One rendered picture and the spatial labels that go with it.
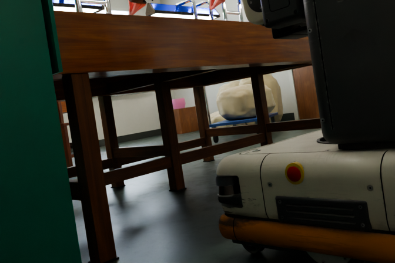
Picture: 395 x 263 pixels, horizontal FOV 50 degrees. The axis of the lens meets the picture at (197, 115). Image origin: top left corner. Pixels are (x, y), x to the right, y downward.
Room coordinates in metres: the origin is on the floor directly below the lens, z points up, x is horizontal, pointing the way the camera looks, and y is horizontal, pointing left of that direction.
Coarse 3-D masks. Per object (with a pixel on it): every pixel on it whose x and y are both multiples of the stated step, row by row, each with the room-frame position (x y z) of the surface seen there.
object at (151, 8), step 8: (152, 8) 2.62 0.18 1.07; (160, 8) 2.67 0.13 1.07; (168, 8) 2.72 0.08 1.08; (176, 8) 2.78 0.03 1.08; (184, 8) 2.83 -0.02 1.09; (192, 8) 2.89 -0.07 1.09; (200, 8) 2.95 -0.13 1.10; (208, 8) 3.01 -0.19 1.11; (208, 16) 2.97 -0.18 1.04; (216, 16) 3.02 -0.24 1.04
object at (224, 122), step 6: (204, 90) 4.69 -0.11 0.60; (252, 90) 4.50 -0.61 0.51; (270, 114) 4.95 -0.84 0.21; (276, 114) 5.26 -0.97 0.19; (210, 120) 4.70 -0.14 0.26; (228, 120) 5.04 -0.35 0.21; (234, 120) 4.80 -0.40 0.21; (240, 120) 4.57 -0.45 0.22; (246, 120) 4.53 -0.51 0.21; (252, 120) 4.50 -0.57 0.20; (210, 126) 4.68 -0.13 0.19; (216, 126) 4.66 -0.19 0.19; (216, 138) 4.73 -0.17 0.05
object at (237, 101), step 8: (232, 88) 4.85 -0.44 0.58; (240, 88) 4.78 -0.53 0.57; (248, 88) 4.81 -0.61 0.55; (224, 96) 4.82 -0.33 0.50; (232, 96) 4.73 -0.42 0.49; (240, 96) 4.68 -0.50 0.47; (248, 96) 4.72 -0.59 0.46; (272, 96) 5.06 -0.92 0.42; (224, 104) 4.81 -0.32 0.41; (232, 104) 4.74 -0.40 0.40; (240, 104) 4.69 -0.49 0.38; (248, 104) 4.71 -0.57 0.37; (272, 104) 4.96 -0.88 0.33; (224, 112) 4.82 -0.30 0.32; (232, 112) 4.75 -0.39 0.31; (240, 112) 4.72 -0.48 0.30; (248, 112) 4.73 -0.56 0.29
